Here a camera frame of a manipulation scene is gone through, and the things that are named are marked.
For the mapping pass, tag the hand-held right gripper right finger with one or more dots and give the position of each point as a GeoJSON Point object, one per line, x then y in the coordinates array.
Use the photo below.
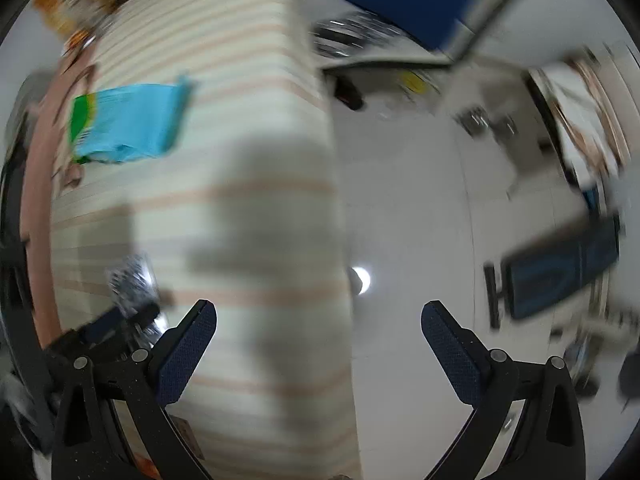
{"type": "Point", "coordinates": [452, 355]}

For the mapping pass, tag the yellow snack bag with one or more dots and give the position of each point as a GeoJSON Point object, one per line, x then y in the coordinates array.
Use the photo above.
{"type": "Point", "coordinates": [57, 5]}

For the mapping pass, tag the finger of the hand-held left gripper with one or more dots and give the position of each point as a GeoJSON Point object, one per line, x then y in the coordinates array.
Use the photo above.
{"type": "Point", "coordinates": [145, 316]}
{"type": "Point", "coordinates": [102, 327]}

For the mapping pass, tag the yellow item on floor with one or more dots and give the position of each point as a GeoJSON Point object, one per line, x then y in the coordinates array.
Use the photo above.
{"type": "Point", "coordinates": [415, 82]}

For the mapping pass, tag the blue black padded bench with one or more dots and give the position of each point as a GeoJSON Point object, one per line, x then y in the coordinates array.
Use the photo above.
{"type": "Point", "coordinates": [550, 275]}

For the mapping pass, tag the metal dumbbell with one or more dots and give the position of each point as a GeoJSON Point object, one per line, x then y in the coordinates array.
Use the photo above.
{"type": "Point", "coordinates": [475, 120]}

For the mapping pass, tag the green blue wipes packet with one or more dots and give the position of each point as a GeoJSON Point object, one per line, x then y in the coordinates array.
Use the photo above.
{"type": "Point", "coordinates": [135, 120]}

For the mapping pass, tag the silver blister pack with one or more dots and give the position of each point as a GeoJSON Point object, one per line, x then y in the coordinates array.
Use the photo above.
{"type": "Point", "coordinates": [130, 280]}

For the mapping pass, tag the striped beige tablecloth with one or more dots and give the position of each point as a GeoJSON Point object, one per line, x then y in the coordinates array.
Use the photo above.
{"type": "Point", "coordinates": [240, 85]}

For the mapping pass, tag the black object under table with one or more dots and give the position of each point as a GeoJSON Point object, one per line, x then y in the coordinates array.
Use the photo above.
{"type": "Point", "coordinates": [350, 94]}

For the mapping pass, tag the small brown card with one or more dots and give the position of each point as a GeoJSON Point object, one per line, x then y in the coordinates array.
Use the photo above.
{"type": "Point", "coordinates": [186, 435]}

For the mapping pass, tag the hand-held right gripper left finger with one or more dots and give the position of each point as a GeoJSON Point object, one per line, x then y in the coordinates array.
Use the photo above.
{"type": "Point", "coordinates": [187, 355]}

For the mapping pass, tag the orange table cloth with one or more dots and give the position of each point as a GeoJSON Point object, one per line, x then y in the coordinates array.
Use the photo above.
{"type": "Point", "coordinates": [40, 200]}

